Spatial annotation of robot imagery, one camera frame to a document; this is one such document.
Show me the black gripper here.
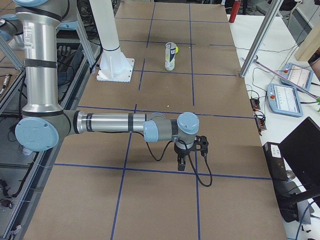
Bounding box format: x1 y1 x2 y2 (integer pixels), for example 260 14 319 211
174 142 196 171

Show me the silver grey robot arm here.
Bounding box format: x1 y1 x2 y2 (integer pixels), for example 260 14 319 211
15 0 208 171

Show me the clear tennis ball can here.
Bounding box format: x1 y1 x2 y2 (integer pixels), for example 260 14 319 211
164 42 177 71

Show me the orange connector block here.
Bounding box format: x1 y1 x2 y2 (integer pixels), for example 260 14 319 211
254 113 267 133
250 98 261 111

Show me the black computer box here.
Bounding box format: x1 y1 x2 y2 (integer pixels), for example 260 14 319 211
263 142 311 224

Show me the near teach pendant tablet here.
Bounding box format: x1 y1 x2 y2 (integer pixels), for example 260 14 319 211
266 83 303 118

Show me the teach pendant tablet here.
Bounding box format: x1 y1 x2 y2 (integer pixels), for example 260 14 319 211
266 83 303 118
280 62 314 91

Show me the black monitor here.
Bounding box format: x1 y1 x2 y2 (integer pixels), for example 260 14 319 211
279 117 320 190

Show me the far teach pendant tablet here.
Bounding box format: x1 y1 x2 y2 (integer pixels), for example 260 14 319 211
280 62 314 91

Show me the red cylinder bottle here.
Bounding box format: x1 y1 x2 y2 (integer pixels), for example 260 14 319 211
228 0 241 23

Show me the wooden board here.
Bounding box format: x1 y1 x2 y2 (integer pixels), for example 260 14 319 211
294 22 320 62

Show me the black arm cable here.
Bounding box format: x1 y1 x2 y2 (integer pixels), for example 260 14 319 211
129 131 213 187

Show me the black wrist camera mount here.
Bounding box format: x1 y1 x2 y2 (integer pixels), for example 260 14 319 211
194 135 209 157

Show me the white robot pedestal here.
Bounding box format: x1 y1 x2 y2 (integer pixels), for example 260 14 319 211
90 0 135 83

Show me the aluminium frame post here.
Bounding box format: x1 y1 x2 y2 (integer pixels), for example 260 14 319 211
239 0 283 78

